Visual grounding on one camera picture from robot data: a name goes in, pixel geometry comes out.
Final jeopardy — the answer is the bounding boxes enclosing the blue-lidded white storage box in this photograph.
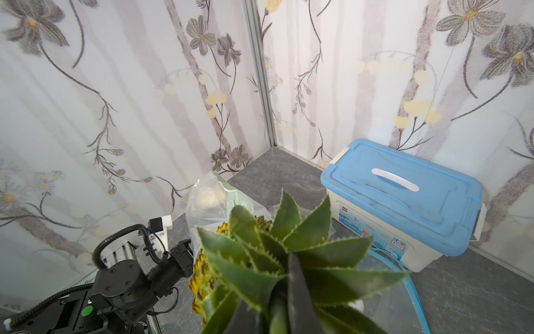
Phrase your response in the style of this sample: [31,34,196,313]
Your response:
[321,139,487,272]

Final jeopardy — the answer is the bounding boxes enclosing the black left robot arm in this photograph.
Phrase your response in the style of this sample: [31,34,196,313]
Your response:
[1,224,194,333]

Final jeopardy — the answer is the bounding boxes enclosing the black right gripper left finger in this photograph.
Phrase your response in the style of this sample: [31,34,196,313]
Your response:
[223,301,263,334]

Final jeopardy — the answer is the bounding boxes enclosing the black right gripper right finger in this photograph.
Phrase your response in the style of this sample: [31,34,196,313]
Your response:
[287,253,323,334]

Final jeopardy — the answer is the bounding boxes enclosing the blue-zip clear plastic bag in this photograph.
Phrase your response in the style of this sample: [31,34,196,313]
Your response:
[350,248,431,334]

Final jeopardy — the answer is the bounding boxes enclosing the small bag of white gloves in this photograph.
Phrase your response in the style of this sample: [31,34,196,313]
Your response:
[192,186,227,210]

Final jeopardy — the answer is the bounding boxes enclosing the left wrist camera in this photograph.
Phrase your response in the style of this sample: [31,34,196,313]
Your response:
[147,215,173,254]

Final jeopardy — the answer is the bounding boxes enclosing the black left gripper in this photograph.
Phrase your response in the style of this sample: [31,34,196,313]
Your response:
[147,239,194,292]

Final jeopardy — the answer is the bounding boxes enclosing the green-zip bag with pineapple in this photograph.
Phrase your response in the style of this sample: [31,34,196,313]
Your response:
[185,172,272,255]

